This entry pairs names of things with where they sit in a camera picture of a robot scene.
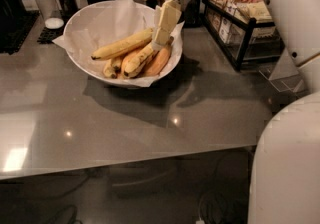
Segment orange ripe right banana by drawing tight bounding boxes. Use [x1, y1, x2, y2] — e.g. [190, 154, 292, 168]
[142, 37, 174, 77]

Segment black rubber mat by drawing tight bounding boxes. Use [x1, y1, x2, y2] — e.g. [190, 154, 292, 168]
[0, 11, 64, 55]

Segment white paper liner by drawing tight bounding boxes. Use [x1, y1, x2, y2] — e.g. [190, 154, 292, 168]
[52, 0, 185, 88]

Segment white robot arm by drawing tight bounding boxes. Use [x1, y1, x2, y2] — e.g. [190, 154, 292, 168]
[248, 0, 320, 224]

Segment dark appliance at left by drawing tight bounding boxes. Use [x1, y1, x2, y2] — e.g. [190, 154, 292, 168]
[0, 0, 26, 30]

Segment small yellow lower banana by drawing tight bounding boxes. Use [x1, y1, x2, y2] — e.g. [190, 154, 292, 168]
[103, 59, 117, 79]

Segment white bowl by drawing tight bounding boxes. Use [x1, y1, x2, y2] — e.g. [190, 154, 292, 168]
[62, 0, 184, 89]

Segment yellow spotted middle banana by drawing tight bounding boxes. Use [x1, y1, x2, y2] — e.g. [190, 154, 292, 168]
[123, 43, 157, 78]

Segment long yellow top banana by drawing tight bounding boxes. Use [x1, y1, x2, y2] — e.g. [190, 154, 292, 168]
[91, 28, 153, 60]

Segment small yellow banana stub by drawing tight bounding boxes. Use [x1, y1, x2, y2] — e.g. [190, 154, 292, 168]
[111, 56, 123, 71]

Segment orange banana underneath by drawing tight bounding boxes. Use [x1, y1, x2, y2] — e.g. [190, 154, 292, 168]
[120, 47, 142, 77]

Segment black wire condiment rack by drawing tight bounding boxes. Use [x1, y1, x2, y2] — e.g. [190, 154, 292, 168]
[202, 0, 284, 71]

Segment cream sweetener packets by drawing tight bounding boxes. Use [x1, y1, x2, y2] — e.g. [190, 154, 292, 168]
[247, 2, 273, 23]

